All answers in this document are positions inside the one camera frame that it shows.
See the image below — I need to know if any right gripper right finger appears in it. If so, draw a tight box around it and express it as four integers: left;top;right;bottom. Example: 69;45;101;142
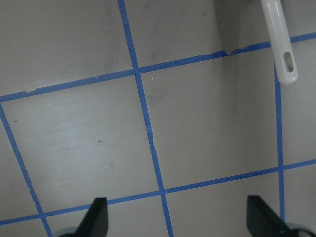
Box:
246;196;294;237

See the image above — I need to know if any beige hand brush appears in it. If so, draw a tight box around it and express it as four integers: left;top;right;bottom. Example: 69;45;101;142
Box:
260;0;298;84

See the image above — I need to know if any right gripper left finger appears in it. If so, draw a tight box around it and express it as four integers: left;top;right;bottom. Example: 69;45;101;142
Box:
74;197;109;237

